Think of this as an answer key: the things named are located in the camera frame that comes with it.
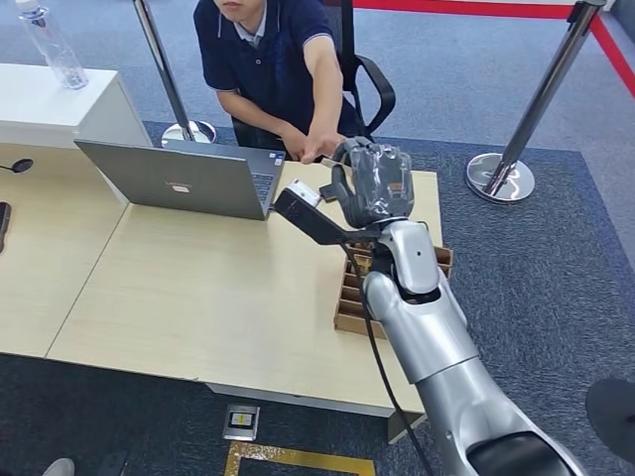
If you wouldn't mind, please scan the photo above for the person's right hand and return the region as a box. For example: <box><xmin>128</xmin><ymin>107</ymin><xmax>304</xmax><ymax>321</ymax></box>
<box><xmin>280</xmin><ymin>124</ymin><xmax>310</xmax><ymax>163</ymax></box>

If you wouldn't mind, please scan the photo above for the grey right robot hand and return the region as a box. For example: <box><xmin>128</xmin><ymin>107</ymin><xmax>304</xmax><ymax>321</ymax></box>
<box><xmin>330</xmin><ymin>136</ymin><xmax>415</xmax><ymax>230</ymax></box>

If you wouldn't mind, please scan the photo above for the person's left hand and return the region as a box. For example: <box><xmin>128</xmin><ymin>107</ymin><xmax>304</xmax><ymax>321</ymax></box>
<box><xmin>300</xmin><ymin>130</ymin><xmax>347</xmax><ymax>167</ymax></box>

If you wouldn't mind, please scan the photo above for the person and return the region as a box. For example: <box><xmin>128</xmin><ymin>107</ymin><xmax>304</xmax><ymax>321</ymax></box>
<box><xmin>192</xmin><ymin>0</ymin><xmax>365</xmax><ymax>166</ymax></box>

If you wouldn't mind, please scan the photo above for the wooden slotted card tray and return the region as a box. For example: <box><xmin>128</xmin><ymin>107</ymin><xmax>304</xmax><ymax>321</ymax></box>
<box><xmin>333</xmin><ymin>240</ymin><xmax>454</xmax><ymax>341</ymax></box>

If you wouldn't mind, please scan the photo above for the black office chair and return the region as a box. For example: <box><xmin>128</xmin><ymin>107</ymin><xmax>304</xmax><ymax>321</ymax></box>
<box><xmin>231</xmin><ymin>0</ymin><xmax>397</xmax><ymax>150</ymax></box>

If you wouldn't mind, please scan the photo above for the grey laptop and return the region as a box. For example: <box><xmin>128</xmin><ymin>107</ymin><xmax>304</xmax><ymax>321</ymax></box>
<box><xmin>74</xmin><ymin>138</ymin><xmax>288</xmax><ymax>223</ymax></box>

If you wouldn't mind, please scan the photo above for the red barrier belt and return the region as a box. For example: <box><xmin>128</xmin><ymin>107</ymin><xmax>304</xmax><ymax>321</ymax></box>
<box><xmin>589</xmin><ymin>14</ymin><xmax>635</xmax><ymax>100</ymax></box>
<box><xmin>353</xmin><ymin>0</ymin><xmax>577</xmax><ymax>20</ymax></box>

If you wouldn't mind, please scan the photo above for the silver floor socket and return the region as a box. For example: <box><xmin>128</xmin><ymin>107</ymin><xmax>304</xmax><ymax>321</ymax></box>
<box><xmin>222</xmin><ymin>403</ymin><xmax>260</xmax><ymax>442</ymax></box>

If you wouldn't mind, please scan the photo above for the yellow floor tape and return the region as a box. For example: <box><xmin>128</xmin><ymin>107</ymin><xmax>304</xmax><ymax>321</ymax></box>
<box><xmin>223</xmin><ymin>440</ymin><xmax>377</xmax><ymax>476</ymax></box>

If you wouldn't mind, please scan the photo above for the white cabinet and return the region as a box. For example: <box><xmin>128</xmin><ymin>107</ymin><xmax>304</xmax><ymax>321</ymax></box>
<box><xmin>0</xmin><ymin>62</ymin><xmax>153</xmax><ymax>151</ymax></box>

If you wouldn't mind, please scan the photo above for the clear plastic water bottle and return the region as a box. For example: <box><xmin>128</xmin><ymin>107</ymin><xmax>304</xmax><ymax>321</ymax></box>
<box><xmin>14</xmin><ymin>0</ymin><xmax>91</xmax><ymax>91</ymax></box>

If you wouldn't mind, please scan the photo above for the black round object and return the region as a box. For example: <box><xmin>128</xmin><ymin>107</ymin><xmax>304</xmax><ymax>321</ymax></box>
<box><xmin>584</xmin><ymin>377</ymin><xmax>635</xmax><ymax>465</ymax></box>

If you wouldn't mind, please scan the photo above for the black flat device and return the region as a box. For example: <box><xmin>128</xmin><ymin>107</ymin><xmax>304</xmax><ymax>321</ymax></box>
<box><xmin>0</xmin><ymin>201</ymin><xmax>13</xmax><ymax>255</ymax></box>

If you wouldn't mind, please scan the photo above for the pale grey rounded object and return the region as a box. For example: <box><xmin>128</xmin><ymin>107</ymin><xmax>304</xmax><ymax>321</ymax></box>
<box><xmin>42</xmin><ymin>456</ymin><xmax>76</xmax><ymax>476</ymax></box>

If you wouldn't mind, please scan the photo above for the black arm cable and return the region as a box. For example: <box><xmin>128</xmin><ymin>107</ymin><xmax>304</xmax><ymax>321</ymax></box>
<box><xmin>339</xmin><ymin>241</ymin><xmax>436</xmax><ymax>476</ymax></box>

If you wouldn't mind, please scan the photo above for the chrome stanchion post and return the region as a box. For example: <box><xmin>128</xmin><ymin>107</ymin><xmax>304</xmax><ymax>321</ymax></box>
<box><xmin>132</xmin><ymin>0</ymin><xmax>218</xmax><ymax>147</ymax></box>
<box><xmin>464</xmin><ymin>0</ymin><xmax>609</xmax><ymax>205</ymax></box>

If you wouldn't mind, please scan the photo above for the black round puck with cable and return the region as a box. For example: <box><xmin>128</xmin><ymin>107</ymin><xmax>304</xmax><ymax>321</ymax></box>
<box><xmin>0</xmin><ymin>157</ymin><xmax>35</xmax><ymax>177</ymax></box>

